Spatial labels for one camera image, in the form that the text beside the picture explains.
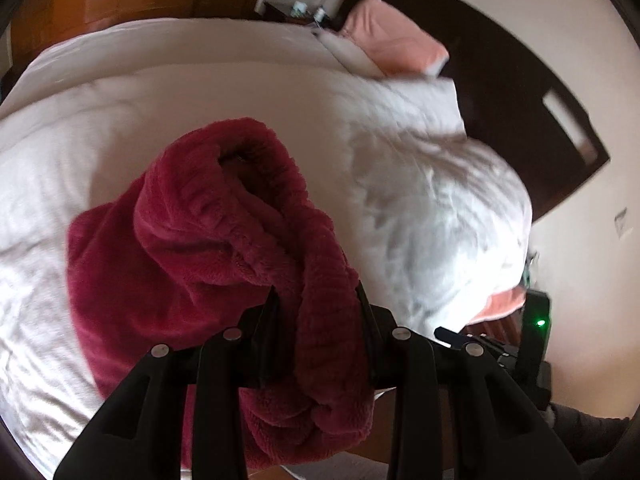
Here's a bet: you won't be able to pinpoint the dark wooden headboard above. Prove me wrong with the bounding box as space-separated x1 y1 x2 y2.
350 0 612 226

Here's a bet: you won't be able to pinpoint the white bed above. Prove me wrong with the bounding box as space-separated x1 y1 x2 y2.
0 17 533 480

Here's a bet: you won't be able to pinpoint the dark wooden nightstand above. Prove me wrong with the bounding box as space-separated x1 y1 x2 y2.
260 0 346 35

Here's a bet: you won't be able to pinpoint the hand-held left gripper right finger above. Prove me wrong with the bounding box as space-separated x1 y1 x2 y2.
356 281 583 480

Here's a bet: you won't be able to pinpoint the white duvet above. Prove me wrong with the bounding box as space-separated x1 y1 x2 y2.
0 67 533 480

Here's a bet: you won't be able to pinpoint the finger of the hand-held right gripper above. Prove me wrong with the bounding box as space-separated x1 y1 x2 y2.
433 326 519 361

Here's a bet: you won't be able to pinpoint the magenta fleece pants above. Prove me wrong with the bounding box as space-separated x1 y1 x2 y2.
66 117 378 471

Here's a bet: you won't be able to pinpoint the person's right forearm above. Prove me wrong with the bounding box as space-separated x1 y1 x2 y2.
545 402 635 467

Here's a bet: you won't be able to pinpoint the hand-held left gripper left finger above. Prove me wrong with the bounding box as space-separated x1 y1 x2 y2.
52 287 282 480

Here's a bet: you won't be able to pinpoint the white pillow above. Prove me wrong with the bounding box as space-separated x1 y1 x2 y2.
320 32 387 79

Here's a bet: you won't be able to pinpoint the pink pillow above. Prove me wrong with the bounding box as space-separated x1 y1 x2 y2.
342 0 451 77

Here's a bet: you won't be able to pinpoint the pink blanket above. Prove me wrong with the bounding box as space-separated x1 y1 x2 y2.
470 287 527 324

